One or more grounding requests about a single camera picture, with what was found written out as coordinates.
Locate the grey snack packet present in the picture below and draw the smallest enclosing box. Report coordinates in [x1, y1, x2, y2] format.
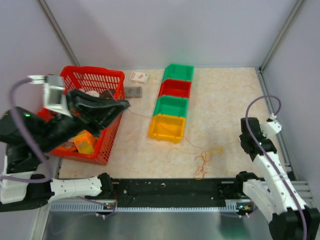
[124, 86, 143, 99]

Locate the red plastic basket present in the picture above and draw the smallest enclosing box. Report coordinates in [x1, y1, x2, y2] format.
[50, 65, 125, 166]

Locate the yellow plastic bin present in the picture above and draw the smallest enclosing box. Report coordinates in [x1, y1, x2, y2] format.
[147, 114, 186, 144]

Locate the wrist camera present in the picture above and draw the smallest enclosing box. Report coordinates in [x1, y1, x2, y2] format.
[260, 113, 282, 138]
[28, 75, 72, 117]

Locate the far green plastic bin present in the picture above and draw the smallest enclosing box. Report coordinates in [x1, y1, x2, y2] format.
[162, 63, 194, 82]

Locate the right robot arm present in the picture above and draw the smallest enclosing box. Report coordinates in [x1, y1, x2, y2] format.
[233, 115, 320, 240]

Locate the near green plastic bin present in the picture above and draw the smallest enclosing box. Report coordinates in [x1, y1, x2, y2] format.
[153, 95, 189, 118]

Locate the chocolate donut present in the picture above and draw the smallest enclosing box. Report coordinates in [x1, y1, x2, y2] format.
[99, 89, 116, 99]

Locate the white red snack packet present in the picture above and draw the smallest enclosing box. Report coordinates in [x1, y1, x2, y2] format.
[128, 71, 149, 84]

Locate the orange juice carton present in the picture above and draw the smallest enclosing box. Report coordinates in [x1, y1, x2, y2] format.
[73, 130, 98, 155]

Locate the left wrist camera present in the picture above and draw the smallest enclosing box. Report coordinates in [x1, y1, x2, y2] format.
[28, 75, 72, 117]

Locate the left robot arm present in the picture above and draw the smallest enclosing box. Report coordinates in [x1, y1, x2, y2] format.
[0, 89, 130, 212]

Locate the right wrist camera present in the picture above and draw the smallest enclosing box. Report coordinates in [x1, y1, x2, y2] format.
[260, 113, 282, 138]

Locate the green plastic bin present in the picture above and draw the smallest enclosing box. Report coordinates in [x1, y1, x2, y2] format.
[162, 63, 194, 82]
[153, 95, 189, 118]

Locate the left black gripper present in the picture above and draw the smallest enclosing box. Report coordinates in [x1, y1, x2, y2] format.
[38, 88, 134, 153]

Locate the red plastic bin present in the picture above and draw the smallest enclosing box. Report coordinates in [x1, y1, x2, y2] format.
[158, 78, 192, 99]

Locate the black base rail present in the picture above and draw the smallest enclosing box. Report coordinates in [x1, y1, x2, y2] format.
[82, 177, 253, 208]

